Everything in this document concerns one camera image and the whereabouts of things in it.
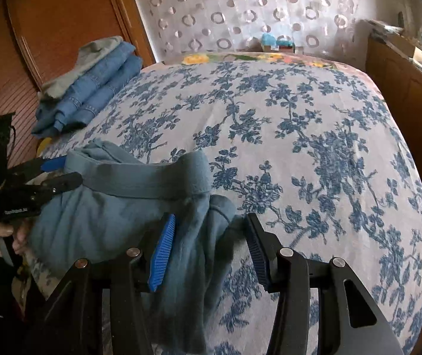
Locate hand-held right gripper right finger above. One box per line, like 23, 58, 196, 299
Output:
246, 212, 406, 355

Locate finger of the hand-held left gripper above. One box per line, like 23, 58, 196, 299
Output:
30, 172, 83, 197
9, 155, 67, 178

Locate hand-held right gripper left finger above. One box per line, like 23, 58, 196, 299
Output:
22, 212, 176, 355

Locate teal knit pants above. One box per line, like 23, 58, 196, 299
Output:
24, 141, 237, 355

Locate folded blue denim jeans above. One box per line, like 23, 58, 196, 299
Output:
31, 57, 143, 135
54, 41, 138, 108

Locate blue floral blanket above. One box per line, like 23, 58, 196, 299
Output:
22, 59, 422, 355

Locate folded grey garment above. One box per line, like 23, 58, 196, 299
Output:
37, 36, 123, 100

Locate wooden slatted wardrobe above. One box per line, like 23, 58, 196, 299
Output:
0, 0, 156, 196

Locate small box with blue packs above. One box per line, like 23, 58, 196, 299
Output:
261, 33, 295, 53

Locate wooden side cabinet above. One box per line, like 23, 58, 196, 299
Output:
366, 35, 422, 230

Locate sheer curtain with circles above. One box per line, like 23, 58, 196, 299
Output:
126, 0, 406, 54

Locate open cardboard box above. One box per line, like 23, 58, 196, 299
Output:
392, 33, 422, 59

